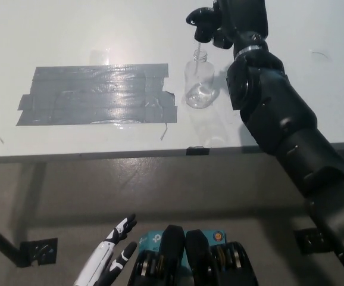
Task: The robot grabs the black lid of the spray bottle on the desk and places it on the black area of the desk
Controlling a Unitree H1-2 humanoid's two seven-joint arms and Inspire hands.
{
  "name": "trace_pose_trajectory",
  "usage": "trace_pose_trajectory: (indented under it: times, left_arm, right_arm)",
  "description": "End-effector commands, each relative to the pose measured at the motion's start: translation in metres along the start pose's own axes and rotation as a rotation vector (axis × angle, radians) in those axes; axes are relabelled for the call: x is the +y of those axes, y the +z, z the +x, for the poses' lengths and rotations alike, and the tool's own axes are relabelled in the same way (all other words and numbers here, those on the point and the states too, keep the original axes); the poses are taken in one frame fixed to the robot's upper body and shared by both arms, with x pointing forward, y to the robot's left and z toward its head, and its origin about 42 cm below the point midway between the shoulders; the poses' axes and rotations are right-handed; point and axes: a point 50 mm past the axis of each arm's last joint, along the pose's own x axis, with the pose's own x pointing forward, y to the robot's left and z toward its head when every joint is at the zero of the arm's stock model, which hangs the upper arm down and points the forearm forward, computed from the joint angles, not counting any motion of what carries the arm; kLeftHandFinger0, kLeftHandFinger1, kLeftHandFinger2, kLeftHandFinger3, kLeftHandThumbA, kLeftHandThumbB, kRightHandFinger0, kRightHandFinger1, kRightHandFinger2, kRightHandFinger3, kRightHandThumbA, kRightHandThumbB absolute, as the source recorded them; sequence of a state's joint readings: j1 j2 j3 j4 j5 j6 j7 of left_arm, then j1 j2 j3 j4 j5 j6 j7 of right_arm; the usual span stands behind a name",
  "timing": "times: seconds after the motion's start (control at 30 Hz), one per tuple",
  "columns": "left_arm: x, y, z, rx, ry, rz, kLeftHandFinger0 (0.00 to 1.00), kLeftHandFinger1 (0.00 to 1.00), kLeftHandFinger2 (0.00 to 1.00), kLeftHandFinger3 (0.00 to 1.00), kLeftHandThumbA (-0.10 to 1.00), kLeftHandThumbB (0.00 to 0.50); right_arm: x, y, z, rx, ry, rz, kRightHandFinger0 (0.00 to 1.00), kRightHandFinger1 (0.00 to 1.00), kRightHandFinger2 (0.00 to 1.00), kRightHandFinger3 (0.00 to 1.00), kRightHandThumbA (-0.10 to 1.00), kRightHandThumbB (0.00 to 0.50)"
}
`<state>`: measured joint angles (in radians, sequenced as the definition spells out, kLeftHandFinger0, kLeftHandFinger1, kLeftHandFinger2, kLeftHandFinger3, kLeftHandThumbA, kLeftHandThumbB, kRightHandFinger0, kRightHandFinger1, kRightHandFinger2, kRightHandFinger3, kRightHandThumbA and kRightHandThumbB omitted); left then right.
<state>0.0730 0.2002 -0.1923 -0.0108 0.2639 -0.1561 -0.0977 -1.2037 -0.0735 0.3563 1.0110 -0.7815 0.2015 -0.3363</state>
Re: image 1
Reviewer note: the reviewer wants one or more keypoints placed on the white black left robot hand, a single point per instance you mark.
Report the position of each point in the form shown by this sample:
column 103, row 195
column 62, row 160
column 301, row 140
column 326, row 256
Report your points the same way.
column 112, row 244

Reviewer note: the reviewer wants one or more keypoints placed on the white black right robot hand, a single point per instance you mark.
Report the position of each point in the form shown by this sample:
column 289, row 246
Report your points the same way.
column 243, row 21

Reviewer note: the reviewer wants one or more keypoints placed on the black spray trigger lid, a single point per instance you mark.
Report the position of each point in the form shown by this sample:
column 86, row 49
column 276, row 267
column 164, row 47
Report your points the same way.
column 203, row 22

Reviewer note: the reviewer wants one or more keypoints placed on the black ribbed robot body block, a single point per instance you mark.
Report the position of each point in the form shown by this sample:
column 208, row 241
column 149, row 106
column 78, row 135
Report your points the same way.
column 216, row 265
column 163, row 262

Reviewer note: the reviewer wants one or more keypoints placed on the clear plastic bottle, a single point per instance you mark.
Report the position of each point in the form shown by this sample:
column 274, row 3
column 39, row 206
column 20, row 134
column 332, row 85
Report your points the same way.
column 198, row 86

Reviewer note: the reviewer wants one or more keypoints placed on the teal cardboard box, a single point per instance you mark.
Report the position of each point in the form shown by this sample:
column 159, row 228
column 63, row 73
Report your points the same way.
column 151, row 238

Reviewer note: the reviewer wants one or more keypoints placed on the black table leg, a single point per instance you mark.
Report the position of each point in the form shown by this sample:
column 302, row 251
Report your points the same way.
column 1, row 241

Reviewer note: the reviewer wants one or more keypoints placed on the small black tape piece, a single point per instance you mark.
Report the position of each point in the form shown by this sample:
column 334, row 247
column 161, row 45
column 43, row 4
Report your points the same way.
column 198, row 151

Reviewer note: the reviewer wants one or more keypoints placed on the grey duct tape patch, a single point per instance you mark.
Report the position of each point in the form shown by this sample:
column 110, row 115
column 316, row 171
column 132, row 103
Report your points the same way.
column 100, row 95

